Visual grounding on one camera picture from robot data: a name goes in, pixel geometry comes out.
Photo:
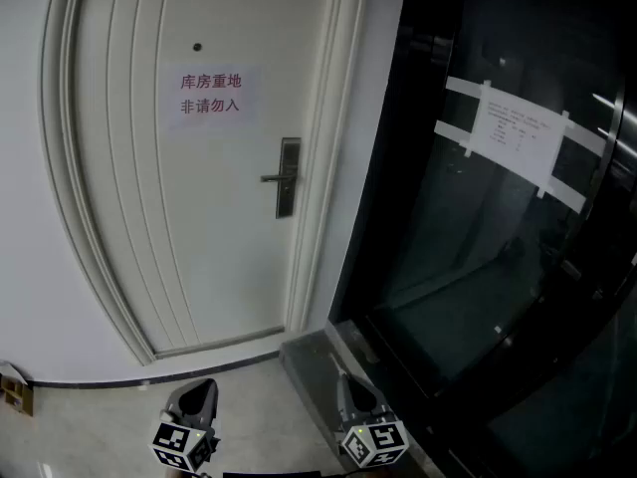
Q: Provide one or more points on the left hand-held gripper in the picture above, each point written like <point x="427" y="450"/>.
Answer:
<point x="181" y="441"/>

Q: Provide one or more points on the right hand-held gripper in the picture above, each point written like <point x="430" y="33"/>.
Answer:
<point x="373" y="443"/>

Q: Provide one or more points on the person's left forearm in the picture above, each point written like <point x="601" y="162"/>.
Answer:
<point x="179" y="474"/>

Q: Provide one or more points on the dark baseboard strip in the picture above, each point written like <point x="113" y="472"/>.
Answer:
<point x="149" y="379"/>

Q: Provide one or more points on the person's dark trousers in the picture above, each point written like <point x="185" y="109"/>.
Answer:
<point x="269" y="475"/>

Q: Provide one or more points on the dark glass partition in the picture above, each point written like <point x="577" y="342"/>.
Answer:
<point x="473" y="267"/>

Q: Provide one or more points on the brown cardboard box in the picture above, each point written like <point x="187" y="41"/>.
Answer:
<point x="17" y="394"/>

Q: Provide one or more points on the dark metal lock plate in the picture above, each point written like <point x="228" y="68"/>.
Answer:
<point x="289" y="199"/>

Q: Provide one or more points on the paper sign with red print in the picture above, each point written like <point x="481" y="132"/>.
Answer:
<point x="211" y="95"/>

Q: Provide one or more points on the white paper notice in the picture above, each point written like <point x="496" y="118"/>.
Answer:
<point x="522" y="137"/>

